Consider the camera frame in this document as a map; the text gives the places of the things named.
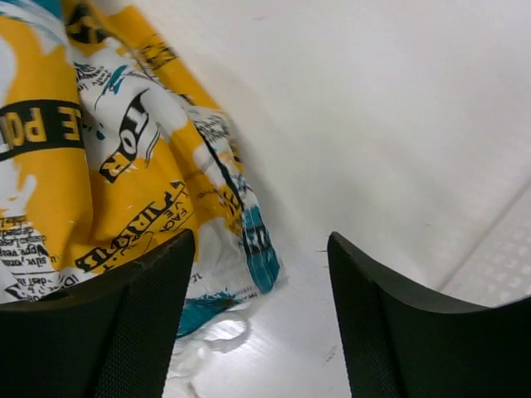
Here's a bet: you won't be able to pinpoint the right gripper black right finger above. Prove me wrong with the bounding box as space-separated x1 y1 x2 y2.
327 232 530 397

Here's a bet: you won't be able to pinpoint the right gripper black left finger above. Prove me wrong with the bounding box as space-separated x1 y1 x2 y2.
1 231 195 397

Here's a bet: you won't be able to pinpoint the colourful printed shorts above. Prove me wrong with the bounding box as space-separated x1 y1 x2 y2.
0 0 290 341

